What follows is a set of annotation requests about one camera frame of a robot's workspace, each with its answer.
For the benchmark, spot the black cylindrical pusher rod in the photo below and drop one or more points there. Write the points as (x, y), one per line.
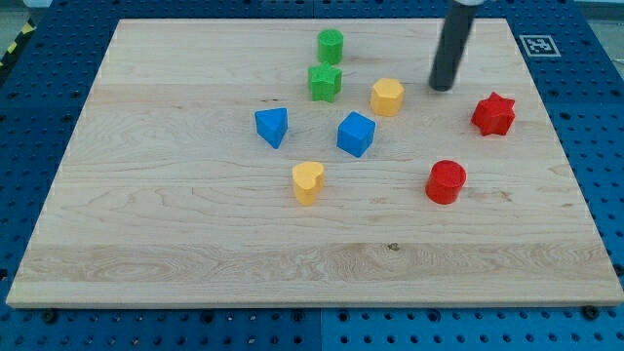
(453, 39)

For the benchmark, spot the red star block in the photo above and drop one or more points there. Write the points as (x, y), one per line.
(494, 115)

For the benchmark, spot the green star block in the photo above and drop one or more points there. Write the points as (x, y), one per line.
(324, 82)

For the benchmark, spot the white fiducial marker tag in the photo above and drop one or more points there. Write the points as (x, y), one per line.
(539, 46)

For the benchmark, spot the yellow hexagon block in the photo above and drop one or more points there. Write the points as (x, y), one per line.
(387, 96)

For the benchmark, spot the green cylinder block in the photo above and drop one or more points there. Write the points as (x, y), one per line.
(330, 46)

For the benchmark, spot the blue cube block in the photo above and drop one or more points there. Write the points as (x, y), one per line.
(355, 134)

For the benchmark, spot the red cylinder block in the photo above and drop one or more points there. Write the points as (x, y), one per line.
(445, 182)

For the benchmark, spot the blue triangle block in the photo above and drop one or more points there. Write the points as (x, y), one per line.
(271, 125)

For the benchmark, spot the yellow heart block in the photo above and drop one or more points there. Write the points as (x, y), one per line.
(307, 181)

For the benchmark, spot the light wooden board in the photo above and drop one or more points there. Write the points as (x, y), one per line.
(166, 196)

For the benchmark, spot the black board stop bolt right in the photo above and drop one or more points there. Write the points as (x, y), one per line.
(590, 313)

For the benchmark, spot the black board stop bolt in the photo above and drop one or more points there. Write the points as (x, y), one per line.
(49, 316)
(590, 313)

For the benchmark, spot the black board stop bolt left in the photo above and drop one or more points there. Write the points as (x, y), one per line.
(49, 316)

